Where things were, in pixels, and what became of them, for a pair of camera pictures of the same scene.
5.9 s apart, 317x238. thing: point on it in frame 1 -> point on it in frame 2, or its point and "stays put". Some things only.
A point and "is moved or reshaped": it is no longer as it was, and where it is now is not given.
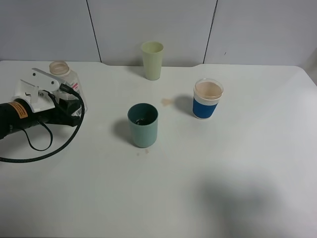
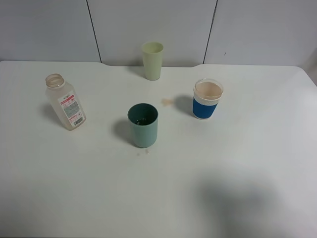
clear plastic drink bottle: [61, 70] is moved or reshaped
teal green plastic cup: [143, 119] stays put
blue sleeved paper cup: [206, 94] stays put
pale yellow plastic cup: [152, 53] stays put
